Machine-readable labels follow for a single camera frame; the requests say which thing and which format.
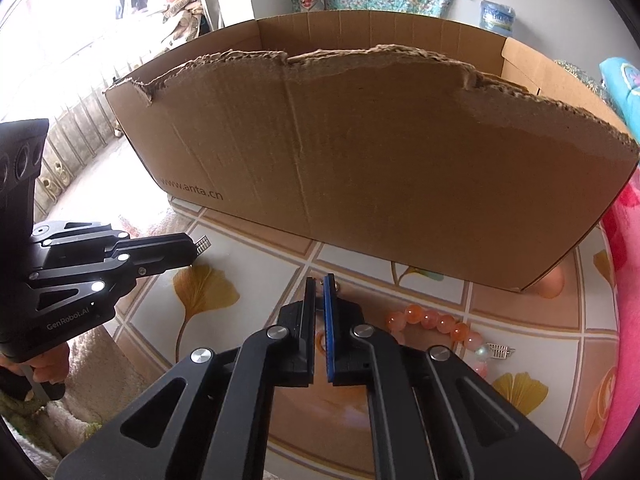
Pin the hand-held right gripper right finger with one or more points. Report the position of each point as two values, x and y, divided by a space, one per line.
329 320

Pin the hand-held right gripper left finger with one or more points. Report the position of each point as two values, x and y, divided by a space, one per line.
310 310

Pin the pink floral blanket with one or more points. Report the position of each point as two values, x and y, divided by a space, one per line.
622 270

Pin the grey lace pillow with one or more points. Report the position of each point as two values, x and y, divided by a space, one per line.
575 70

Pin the blue cartoon pillow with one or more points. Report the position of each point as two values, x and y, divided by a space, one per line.
622 85

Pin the brown cardboard box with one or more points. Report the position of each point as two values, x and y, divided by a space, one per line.
375 170

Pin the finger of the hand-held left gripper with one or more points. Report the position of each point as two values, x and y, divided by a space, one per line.
160 245
160 263

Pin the leaf print tablecloth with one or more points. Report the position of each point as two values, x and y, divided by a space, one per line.
540 320

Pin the person's left hand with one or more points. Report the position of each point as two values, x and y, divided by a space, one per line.
50 365

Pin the pile of clothes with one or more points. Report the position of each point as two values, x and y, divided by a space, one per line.
185 15

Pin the blue water jug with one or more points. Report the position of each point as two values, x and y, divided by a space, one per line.
497 17

